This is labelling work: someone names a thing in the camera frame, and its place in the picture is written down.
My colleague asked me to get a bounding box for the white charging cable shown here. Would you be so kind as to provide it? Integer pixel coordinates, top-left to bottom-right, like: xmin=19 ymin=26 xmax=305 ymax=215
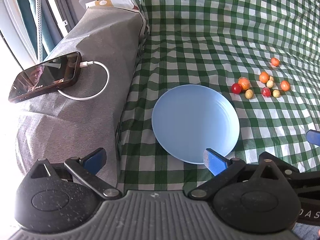
xmin=57 ymin=60 xmax=111 ymax=101

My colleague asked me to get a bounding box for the green white checkered cloth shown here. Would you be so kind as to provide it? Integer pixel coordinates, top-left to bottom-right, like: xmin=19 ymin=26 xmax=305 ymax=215
xmin=118 ymin=0 xmax=319 ymax=191

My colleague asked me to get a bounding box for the orange small fruit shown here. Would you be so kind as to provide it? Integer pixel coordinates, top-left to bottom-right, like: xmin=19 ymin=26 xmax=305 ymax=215
xmin=259 ymin=72 xmax=270 ymax=84

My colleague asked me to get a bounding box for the beige small round fruit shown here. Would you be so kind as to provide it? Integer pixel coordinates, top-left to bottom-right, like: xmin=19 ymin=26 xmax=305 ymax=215
xmin=245 ymin=89 xmax=254 ymax=100

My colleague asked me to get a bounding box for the large orange fruit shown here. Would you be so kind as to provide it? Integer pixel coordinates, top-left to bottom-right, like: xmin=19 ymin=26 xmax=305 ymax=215
xmin=238 ymin=77 xmax=251 ymax=91

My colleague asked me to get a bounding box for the red fruit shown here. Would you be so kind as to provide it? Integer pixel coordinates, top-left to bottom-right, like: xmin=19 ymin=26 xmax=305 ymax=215
xmin=261 ymin=87 xmax=271 ymax=98

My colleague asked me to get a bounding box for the red cherry tomato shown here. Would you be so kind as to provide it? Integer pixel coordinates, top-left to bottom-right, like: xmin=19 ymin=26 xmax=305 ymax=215
xmin=231 ymin=83 xmax=242 ymax=94

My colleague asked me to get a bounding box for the grey sofa armrest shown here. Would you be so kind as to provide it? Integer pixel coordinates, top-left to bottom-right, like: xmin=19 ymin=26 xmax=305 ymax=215
xmin=12 ymin=7 xmax=143 ymax=186

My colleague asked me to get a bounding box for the black smartphone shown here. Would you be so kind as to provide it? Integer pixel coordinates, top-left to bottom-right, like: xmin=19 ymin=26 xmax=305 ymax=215
xmin=8 ymin=51 xmax=82 ymax=103

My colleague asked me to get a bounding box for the teal curtain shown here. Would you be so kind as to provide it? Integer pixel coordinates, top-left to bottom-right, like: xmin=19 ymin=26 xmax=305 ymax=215
xmin=16 ymin=0 xmax=57 ymax=59

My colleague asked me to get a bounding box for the light blue plate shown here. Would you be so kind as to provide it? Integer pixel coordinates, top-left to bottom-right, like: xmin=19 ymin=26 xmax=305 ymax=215
xmin=151 ymin=85 xmax=240 ymax=165

